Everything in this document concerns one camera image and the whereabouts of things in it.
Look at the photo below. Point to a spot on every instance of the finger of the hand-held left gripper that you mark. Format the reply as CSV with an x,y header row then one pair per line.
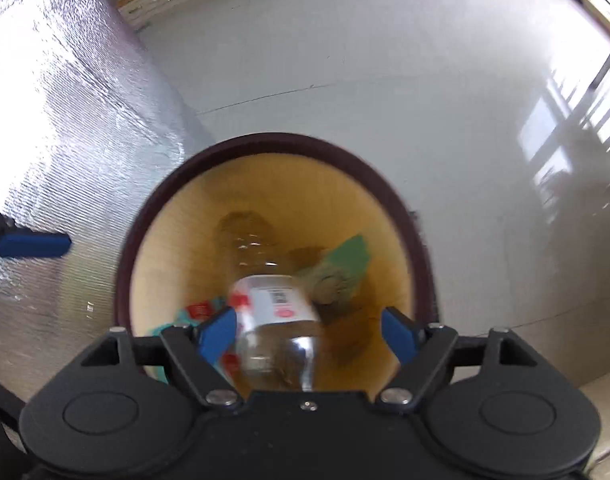
x,y
35,245

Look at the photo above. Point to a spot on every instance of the clear bottle with white label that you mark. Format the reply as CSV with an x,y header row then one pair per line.
x,y
275,305

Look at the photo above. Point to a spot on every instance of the teal and red wrapper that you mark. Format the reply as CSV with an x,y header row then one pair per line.
x,y
190,312

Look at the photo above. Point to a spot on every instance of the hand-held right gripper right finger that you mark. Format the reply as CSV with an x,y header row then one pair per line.
x,y
400,335

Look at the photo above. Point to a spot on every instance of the green packet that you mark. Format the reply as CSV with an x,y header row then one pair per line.
x,y
352,260

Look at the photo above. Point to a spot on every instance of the silver foil sheet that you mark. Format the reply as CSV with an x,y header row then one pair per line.
x,y
85,110

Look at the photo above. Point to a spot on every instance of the crushed gold drink can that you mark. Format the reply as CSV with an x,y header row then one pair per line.
x,y
330,287

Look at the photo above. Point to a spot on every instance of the brown rimmed yellow waste bin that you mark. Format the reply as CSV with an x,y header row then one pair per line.
x,y
175,240

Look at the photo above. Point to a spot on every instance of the grey metal furniture leg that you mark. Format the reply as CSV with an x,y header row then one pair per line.
x,y
605,60

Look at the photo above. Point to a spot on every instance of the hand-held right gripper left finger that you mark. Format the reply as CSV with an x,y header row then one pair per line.
x,y
217,332

